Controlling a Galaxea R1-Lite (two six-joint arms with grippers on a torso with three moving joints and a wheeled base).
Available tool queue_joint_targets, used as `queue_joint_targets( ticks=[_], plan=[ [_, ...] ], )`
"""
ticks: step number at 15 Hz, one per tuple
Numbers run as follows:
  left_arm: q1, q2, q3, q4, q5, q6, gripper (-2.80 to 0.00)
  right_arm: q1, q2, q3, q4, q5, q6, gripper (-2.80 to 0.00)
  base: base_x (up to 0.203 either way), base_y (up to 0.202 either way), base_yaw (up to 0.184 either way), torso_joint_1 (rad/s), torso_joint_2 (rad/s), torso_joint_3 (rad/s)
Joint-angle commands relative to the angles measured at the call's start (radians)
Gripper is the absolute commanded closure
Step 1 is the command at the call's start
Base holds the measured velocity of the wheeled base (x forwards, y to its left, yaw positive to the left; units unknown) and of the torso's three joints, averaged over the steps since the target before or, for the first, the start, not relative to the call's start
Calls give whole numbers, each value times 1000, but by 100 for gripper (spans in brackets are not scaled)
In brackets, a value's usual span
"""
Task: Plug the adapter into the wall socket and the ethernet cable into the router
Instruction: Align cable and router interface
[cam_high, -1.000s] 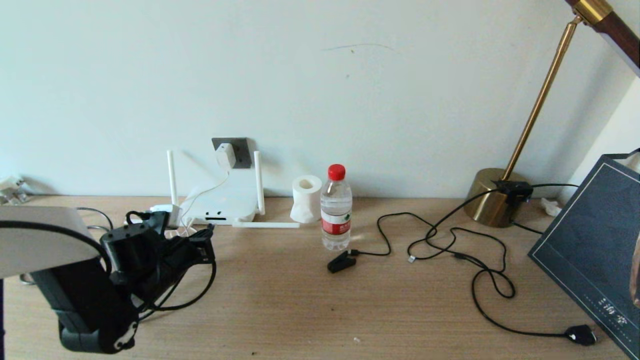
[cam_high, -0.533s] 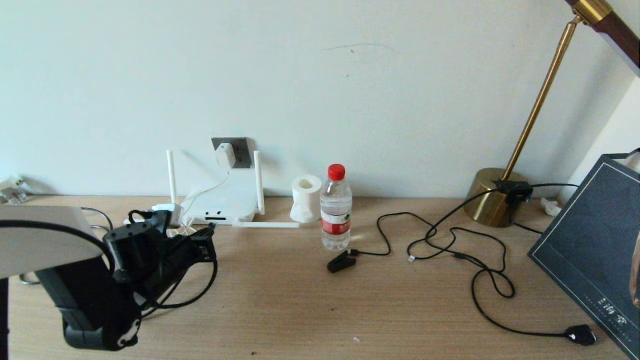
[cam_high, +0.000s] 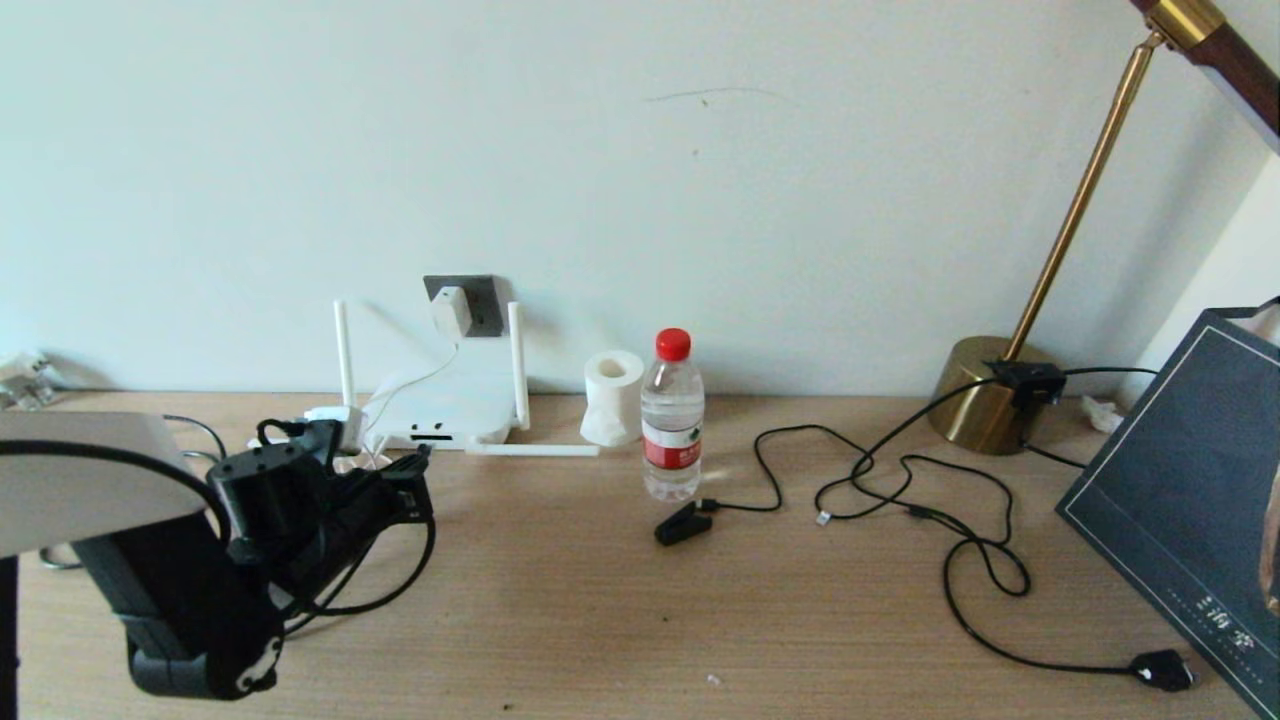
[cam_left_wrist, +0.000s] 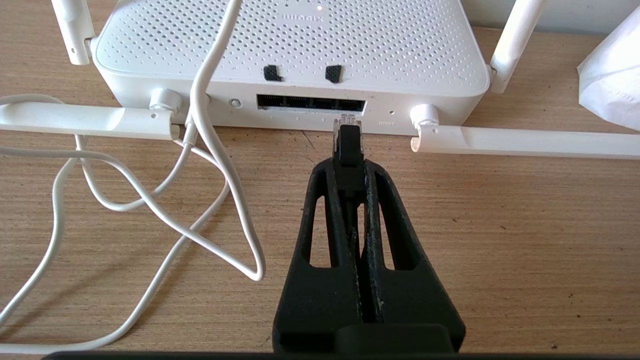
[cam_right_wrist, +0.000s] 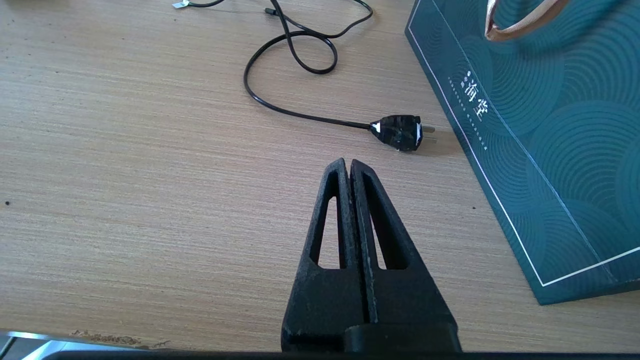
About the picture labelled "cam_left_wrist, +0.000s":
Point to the white toilet paper roll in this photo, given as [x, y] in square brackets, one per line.
[612, 80]

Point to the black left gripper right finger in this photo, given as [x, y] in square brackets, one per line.
[405, 300]

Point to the white router with antennas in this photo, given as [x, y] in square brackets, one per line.
[300, 50]

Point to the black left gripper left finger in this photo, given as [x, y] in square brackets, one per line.
[320, 300]

